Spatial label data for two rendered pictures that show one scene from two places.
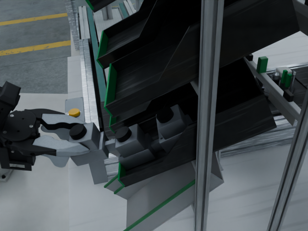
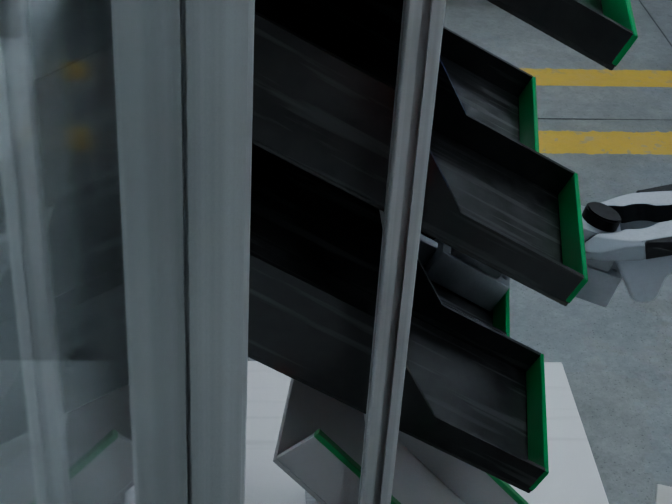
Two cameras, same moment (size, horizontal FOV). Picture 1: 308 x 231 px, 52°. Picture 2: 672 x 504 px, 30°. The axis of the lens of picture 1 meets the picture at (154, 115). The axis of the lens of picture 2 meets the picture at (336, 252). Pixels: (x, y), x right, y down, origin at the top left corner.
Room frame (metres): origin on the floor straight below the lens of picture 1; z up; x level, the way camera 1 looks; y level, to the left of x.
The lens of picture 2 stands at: (1.29, -0.01, 1.80)
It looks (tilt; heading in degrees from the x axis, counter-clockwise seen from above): 34 degrees down; 184
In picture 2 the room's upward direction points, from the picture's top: 4 degrees clockwise
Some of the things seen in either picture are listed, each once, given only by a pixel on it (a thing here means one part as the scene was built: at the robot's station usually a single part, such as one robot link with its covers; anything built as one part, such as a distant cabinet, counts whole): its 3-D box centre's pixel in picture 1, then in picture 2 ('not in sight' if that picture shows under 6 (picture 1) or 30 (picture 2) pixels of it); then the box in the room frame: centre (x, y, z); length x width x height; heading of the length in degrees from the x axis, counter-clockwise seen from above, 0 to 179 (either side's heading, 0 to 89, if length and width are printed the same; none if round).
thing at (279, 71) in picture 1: (275, 80); not in sight; (0.95, -0.44, 1.01); 0.24 x 0.24 x 0.13; 10
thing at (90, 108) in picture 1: (90, 92); not in sight; (1.11, 0.25, 0.91); 0.89 x 0.06 x 0.11; 10
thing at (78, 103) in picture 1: (76, 120); not in sight; (0.91, 0.28, 0.93); 0.21 x 0.07 x 0.06; 10
